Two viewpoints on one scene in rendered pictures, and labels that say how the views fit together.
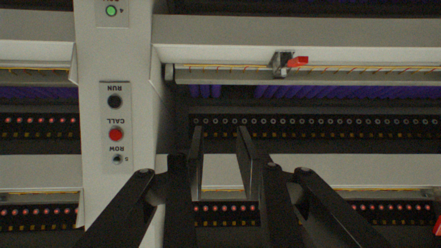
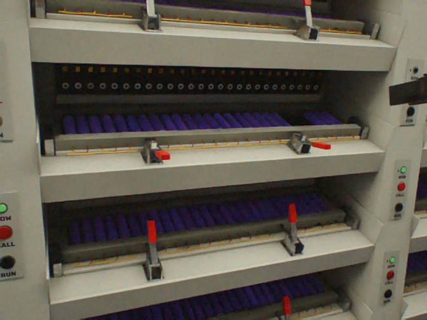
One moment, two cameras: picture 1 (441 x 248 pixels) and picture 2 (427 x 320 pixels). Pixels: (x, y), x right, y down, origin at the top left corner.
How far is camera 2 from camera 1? 0.58 m
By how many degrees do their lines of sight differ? 30
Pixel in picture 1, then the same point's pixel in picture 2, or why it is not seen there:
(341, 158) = (262, 63)
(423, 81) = (169, 135)
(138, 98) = (397, 114)
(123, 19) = (398, 165)
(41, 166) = not seen: outside the picture
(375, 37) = (242, 169)
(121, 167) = (413, 63)
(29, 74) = not seen: outside the picture
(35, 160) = not seen: outside the picture
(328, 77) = (253, 134)
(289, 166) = (304, 58)
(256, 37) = (324, 162)
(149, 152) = (396, 74)
